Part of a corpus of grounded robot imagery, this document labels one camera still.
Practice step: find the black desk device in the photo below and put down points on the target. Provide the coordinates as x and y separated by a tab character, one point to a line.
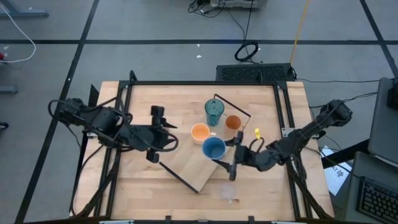
393	96

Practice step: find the light orange mug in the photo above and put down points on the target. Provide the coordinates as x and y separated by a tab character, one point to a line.
200	132

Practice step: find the yellow tag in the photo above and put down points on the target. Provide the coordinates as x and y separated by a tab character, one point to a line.
257	133

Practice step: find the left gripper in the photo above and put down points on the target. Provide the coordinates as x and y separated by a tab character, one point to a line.
146	138

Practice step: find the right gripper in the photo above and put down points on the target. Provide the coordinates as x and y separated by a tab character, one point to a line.
245	157

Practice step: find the clear footed glass cup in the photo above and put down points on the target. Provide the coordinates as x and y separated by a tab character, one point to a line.
228	191

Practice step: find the black keyboard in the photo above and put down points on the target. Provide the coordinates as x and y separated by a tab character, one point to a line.
377	199

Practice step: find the wooden shelf black metal legs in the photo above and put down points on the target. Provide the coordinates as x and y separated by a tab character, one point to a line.
189	165

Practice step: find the grey power strip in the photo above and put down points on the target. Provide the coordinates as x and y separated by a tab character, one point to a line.
233	4

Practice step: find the grey desk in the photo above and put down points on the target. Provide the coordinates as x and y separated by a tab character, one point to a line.
353	199

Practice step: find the white paper sheet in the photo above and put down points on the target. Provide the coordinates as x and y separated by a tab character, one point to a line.
337	175

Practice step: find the teal faceted plastic tumbler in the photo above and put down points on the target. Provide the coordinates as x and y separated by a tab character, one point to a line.
214	110

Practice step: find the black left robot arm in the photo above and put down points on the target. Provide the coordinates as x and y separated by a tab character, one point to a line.
99	119

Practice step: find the blue plastic cup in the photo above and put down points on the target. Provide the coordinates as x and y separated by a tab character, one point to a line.
214	148

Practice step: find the black computer case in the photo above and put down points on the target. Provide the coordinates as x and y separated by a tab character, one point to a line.
255	73

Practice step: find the silver mounting plate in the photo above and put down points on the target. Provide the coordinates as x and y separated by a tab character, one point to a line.
286	132

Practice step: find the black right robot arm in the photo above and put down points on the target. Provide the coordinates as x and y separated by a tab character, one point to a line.
311	130

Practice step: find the black aluminium table frame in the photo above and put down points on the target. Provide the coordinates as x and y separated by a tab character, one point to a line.
199	82

